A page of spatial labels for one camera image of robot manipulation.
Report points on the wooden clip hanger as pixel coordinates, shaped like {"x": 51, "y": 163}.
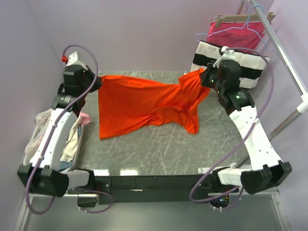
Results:
{"x": 241, "y": 18}

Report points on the cream and pink clothes pile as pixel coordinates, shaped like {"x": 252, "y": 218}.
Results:
{"x": 72, "y": 146}

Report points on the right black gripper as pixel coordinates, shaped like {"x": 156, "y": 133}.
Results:
{"x": 204, "y": 76}

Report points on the black white striped cloth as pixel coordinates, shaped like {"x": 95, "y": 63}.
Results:
{"x": 251, "y": 65}

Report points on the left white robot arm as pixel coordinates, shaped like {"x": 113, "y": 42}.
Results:
{"x": 42, "y": 175}

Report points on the silver clothes rack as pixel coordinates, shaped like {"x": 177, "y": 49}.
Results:
{"x": 217, "y": 134}

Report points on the pink towel on hanger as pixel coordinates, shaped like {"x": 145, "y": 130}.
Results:
{"x": 236, "y": 34}

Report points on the blue wire hanger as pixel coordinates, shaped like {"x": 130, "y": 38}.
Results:
{"x": 262, "y": 40}

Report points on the black base beam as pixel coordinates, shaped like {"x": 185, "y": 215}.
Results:
{"x": 136, "y": 189}

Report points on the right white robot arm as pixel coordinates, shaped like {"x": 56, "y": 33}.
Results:
{"x": 266, "y": 169}

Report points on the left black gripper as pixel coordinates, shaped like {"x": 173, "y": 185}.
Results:
{"x": 87, "y": 71}

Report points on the white laundry basket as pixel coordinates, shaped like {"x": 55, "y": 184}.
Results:
{"x": 70, "y": 166}

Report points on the orange t-shirt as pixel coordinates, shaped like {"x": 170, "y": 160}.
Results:
{"x": 127, "y": 104}

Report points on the aluminium rail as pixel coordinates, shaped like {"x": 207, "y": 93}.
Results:
{"x": 270, "y": 191}

